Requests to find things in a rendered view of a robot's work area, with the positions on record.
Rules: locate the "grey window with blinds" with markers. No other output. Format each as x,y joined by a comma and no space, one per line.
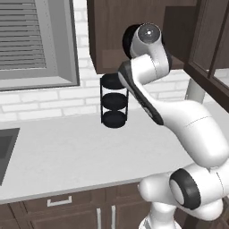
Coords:
27,38

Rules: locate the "dark brown glass cabinet door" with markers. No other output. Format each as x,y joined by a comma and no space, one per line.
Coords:
216,74

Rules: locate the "dark brown base cabinet door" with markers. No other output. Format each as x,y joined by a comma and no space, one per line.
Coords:
128,216
68,221

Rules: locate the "dark brown wall cabinet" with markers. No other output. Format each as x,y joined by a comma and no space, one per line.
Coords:
110,32

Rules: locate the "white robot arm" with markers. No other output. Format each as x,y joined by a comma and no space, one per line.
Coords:
196,131

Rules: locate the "grey sink basin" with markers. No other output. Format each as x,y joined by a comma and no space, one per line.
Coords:
6,149

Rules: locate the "dark brown drawer front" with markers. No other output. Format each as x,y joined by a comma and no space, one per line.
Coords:
123,193
83,200

